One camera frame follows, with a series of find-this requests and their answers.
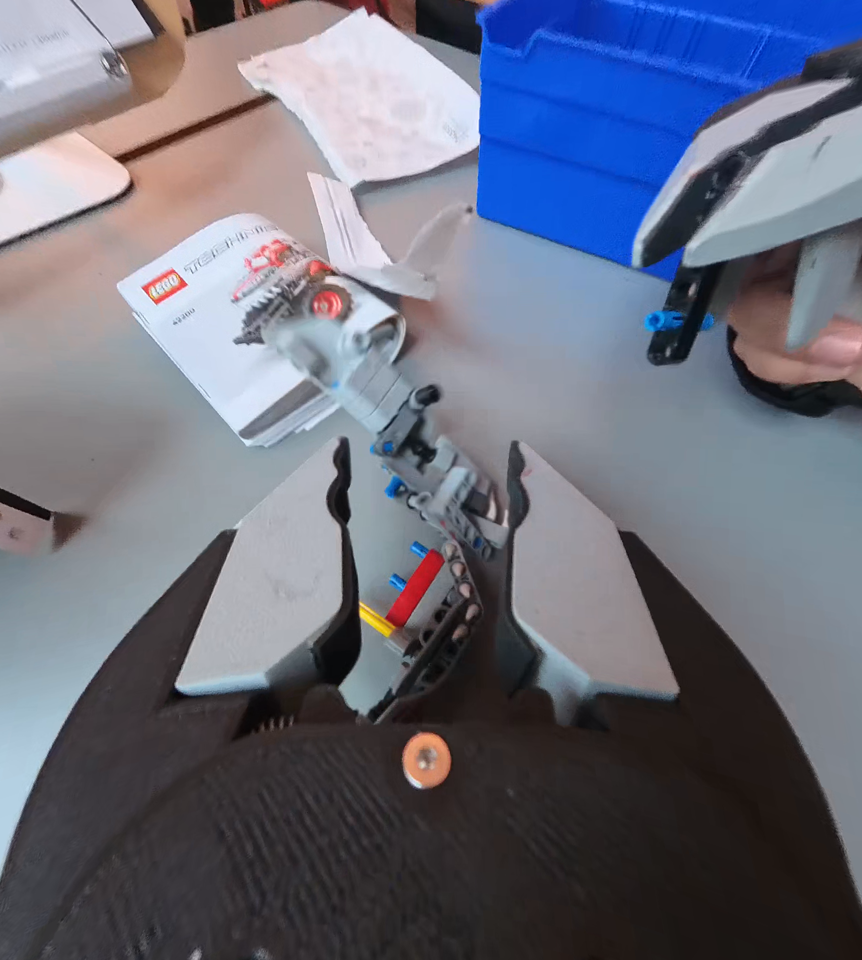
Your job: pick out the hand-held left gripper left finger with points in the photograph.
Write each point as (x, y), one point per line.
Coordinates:
(273, 585)

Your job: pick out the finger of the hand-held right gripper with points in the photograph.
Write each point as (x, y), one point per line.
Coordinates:
(730, 135)
(828, 180)

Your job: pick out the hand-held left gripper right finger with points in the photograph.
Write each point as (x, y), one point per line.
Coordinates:
(588, 600)

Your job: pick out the grey lego model assembly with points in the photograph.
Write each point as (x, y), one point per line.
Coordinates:
(455, 487)

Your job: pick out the black lego beam blue pins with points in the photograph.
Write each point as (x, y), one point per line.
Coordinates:
(674, 337)

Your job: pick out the lego instruction booklet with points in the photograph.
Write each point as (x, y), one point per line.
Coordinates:
(198, 337)

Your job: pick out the blue plastic bin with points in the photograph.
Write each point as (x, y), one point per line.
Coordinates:
(588, 112)

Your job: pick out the clear plastic bag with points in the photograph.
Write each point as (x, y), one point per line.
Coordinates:
(434, 240)

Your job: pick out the white printed paper sheet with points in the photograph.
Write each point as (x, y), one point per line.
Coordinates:
(371, 97)

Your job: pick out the torn white paper strip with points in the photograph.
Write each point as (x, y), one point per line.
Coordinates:
(344, 225)

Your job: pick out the acrylic instruction sign stand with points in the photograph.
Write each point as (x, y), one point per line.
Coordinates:
(18, 82)

